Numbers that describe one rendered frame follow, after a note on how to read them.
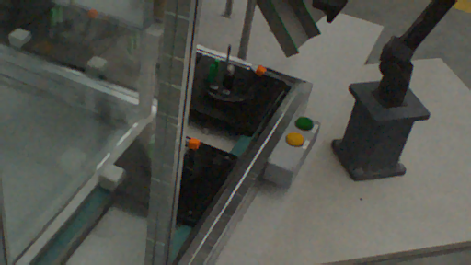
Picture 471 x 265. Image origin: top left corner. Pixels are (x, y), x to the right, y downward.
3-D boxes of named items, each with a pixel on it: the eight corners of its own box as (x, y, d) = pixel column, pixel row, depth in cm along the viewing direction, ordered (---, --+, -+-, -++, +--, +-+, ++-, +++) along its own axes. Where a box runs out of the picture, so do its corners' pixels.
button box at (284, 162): (315, 139, 180) (321, 121, 175) (289, 190, 165) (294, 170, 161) (291, 130, 182) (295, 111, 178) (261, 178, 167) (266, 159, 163)
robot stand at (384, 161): (406, 175, 178) (431, 114, 165) (353, 181, 175) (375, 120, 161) (379, 137, 188) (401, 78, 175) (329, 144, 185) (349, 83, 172)
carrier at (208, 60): (284, 87, 187) (293, 49, 179) (251, 137, 171) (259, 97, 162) (203, 60, 194) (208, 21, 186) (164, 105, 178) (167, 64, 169)
